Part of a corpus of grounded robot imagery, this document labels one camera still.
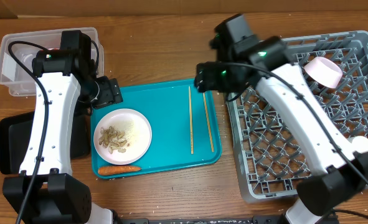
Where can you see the grey dishwasher rack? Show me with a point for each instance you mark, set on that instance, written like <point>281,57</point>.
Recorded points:
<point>269,162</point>

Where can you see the peanut shells pile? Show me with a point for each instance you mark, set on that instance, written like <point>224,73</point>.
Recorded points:
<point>113,139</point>

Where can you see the white cup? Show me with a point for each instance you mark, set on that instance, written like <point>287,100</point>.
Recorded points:
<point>359,144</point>

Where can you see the teal serving tray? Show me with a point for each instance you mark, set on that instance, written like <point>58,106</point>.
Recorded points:
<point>166,107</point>

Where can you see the orange carrot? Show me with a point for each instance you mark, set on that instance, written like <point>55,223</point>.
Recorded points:
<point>113,170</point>

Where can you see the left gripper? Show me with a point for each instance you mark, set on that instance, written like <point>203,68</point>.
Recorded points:
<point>110,93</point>

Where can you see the pink bowl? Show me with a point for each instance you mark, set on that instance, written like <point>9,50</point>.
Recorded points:
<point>324,71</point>

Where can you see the wooden chopstick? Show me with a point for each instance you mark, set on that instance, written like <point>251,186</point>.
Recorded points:
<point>190,120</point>
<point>208,122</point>

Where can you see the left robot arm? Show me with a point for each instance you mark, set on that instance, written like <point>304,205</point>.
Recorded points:
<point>45,190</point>

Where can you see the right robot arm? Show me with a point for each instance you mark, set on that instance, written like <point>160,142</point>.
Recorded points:
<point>338,165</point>

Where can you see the black tray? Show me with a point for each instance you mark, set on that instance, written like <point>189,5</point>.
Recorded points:
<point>15,132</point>

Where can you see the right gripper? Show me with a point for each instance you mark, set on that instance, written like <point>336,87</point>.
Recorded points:
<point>208,80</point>

